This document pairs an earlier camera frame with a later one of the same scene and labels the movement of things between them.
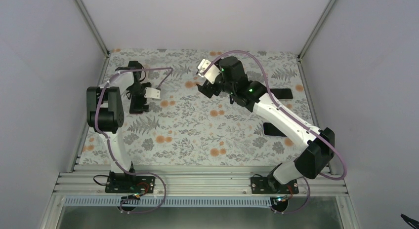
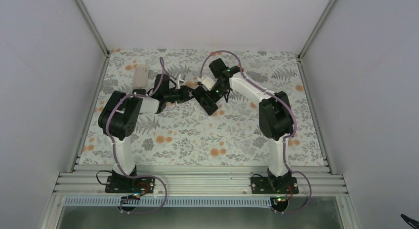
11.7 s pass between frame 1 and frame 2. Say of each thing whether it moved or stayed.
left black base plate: stayed
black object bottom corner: stayed
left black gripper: moved
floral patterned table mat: stayed
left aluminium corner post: stayed
